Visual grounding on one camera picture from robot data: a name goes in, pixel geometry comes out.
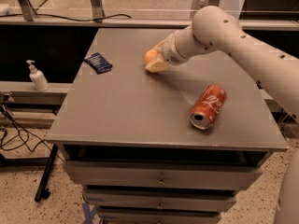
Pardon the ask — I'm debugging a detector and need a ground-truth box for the blue rxbar blueberry packet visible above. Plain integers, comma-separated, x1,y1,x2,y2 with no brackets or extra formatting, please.
84,52,113,74

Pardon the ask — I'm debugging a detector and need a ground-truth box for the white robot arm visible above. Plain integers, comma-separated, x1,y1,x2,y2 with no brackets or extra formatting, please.
145,6,299,121

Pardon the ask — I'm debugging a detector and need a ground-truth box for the black bar on floor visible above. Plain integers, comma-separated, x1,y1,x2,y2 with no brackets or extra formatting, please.
35,145,58,203

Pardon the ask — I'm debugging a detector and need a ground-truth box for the red coca-cola can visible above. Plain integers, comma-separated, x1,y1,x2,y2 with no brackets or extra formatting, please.
190,85,227,130

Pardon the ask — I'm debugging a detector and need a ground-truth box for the black cable on ledge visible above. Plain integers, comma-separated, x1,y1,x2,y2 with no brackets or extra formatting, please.
0,12,133,22

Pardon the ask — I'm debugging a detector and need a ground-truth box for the white pump soap bottle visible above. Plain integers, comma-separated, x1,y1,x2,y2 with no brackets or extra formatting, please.
26,60,49,91

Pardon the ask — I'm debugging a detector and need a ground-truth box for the orange fruit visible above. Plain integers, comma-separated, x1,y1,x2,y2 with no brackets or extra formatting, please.
144,49,158,65

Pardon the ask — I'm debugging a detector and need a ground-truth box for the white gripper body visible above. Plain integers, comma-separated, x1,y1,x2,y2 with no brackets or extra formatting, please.
161,32,187,65

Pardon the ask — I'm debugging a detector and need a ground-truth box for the metal railing frame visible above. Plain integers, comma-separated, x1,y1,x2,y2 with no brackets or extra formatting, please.
0,0,299,31

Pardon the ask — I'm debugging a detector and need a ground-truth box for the grey drawer cabinet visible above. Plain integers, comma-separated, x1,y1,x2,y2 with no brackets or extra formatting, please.
48,28,287,224

